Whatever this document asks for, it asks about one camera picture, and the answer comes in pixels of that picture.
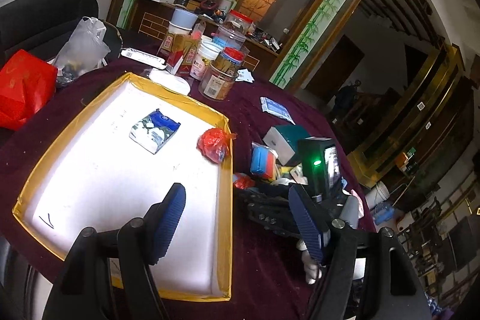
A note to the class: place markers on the white bucket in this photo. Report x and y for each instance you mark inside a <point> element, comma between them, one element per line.
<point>377,194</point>

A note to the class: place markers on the white heart shaped dish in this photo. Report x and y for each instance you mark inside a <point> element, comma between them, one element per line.
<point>169,81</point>

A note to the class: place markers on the brown label tin can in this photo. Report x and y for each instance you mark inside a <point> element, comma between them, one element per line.
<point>216,84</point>

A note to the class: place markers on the dark red velvet tablecloth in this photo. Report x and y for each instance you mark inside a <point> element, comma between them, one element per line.
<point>268,273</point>

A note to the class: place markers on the blue red sponge pack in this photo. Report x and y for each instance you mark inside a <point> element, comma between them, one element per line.
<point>263,162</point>

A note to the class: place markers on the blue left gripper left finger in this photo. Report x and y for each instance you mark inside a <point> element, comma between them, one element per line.
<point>161,221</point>

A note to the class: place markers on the green white tissue box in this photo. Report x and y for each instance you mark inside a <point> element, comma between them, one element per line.
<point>283,139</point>

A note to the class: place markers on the white yogurt cup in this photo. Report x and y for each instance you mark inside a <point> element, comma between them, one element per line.
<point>206,53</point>

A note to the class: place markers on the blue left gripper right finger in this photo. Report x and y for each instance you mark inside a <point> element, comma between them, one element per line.
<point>310,220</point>

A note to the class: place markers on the white gloved right hand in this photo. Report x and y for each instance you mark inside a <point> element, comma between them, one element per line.
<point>313,271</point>

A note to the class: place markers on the red blue crumpled bag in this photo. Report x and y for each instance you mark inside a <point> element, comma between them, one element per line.
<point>243,181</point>

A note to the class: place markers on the red cigarette carton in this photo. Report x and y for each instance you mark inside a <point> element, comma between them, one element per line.
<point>181,50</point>

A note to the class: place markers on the white paper packets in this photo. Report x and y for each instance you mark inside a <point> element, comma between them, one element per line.
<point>244,75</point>

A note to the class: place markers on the light blue wipes packet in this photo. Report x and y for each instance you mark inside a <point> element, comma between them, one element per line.
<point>273,108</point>

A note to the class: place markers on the blue white tissue pack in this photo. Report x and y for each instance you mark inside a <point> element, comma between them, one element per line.
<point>153,131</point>

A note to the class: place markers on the white remote control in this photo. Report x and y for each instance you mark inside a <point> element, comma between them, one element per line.
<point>144,58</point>

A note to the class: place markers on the translucent white plastic bag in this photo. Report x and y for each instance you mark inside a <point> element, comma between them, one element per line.
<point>84,51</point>

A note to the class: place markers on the blue lid white jar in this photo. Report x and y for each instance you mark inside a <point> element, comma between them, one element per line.
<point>180,24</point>

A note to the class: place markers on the yellow rimmed white tray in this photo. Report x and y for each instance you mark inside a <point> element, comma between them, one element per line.
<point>94,175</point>

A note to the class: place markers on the red gift bag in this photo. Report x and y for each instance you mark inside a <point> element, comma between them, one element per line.
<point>27,84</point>

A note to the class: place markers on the tall red lid plastic jar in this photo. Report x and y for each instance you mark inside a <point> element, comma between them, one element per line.
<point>238,22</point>

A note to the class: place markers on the red plastic bag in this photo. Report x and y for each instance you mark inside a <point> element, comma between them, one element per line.
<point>214,144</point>

